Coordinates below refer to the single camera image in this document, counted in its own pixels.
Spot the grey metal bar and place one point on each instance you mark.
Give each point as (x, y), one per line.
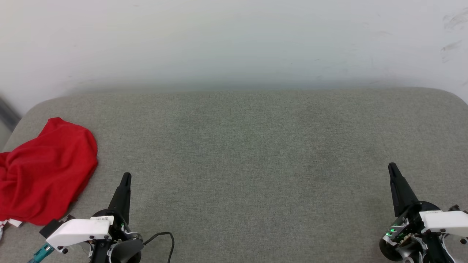
(8, 113)

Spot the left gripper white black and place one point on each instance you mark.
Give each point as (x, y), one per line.
(78, 230)

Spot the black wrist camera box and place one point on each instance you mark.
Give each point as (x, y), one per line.
(49, 229)
(455, 208)

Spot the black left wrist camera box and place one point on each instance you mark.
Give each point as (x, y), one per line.
(49, 229)

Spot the red and white jersey shirt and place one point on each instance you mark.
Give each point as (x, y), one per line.
(44, 171)

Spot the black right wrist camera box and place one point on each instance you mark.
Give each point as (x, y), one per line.
(455, 208)

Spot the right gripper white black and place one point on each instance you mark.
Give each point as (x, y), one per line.
(442, 221)

